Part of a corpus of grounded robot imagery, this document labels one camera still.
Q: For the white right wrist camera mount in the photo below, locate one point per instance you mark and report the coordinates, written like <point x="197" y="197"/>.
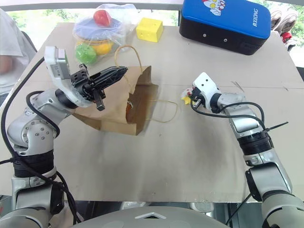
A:
<point x="206" y="83"/>

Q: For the red toy apple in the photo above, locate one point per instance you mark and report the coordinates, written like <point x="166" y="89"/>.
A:
<point x="102" y="17"/>

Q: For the beige shoes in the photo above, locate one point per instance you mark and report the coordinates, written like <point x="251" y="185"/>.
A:
<point x="283" y="20"/>

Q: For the blue round plate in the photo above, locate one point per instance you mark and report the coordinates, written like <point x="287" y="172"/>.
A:
<point x="95" y="29"/>

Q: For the green toy fruit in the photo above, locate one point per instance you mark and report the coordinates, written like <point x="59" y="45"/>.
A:
<point x="85" y="54"/>

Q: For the small white yellow plush toy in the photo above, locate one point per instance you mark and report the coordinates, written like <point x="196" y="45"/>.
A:
<point x="186" y="96"/>

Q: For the yellow toy fruit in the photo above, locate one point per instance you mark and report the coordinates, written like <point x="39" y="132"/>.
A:
<point x="103" y="48"/>

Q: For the red white toy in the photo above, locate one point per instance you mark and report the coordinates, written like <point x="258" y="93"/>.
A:
<point x="288" y="40"/>

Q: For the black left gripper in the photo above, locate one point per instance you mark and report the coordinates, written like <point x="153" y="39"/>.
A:
<point x="80" y="80"/>

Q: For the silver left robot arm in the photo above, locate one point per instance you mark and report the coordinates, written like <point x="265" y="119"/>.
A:
<point x="35" y="133"/>

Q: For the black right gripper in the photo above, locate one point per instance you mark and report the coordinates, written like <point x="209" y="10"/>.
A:
<point x="197" y="96"/>

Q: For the brown paper bag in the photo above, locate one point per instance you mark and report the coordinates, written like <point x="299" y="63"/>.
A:
<point x="114" y="111"/>

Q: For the person in white shirt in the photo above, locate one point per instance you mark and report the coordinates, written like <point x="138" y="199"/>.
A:
<point x="12" y="40"/>

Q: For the clear plastic bag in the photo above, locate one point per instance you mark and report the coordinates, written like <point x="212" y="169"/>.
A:
<point x="118" y="28"/>

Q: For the silver robot torso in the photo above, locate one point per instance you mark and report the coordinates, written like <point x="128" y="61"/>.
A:
<point x="149" y="217"/>

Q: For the blue black hard case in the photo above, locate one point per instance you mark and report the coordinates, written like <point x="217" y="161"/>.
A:
<point x="225" y="19"/>

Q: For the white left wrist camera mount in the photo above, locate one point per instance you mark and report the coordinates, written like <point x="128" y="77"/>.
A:
<point x="51" y="55"/>

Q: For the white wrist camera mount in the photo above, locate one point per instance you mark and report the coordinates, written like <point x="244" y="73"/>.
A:
<point x="51" y="55"/>
<point x="206" y="83"/>

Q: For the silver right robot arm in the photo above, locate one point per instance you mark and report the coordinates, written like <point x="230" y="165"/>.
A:
<point x="244" y="118"/>

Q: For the black zip tie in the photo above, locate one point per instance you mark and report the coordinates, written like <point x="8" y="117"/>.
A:
<point x="276" y="126"/>

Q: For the yellow cheese block toy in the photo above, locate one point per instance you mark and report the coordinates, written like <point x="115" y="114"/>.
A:
<point x="148" y="29"/>

